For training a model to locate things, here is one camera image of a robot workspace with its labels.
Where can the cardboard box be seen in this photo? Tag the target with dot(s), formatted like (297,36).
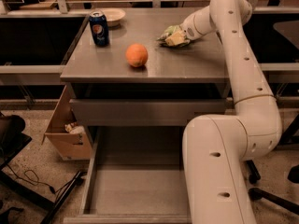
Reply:
(63,132)

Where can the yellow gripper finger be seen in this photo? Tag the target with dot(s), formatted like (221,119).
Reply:
(175,39)

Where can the green jalapeno chip bag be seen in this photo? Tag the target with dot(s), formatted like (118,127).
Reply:
(167,32)

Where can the closed grey top drawer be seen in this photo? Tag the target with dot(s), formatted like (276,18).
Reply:
(90,112)

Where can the white ceramic bowl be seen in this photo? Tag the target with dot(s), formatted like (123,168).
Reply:
(114,16)

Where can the black chair base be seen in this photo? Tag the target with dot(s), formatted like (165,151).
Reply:
(273,185)

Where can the grey drawer cabinet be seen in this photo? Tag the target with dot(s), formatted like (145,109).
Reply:
(134,99)

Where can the blue pepsi can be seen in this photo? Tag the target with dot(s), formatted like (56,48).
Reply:
(99,28)

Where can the black stand leg left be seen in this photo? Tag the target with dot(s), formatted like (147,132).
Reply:
(63,194)

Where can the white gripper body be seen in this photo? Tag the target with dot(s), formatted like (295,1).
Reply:
(188,28)

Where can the orange fruit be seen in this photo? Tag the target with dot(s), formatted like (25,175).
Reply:
(136,55)

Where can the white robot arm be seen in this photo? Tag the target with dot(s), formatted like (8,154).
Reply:
(214,146)

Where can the open grey middle drawer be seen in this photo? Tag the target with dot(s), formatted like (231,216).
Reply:
(135,176)

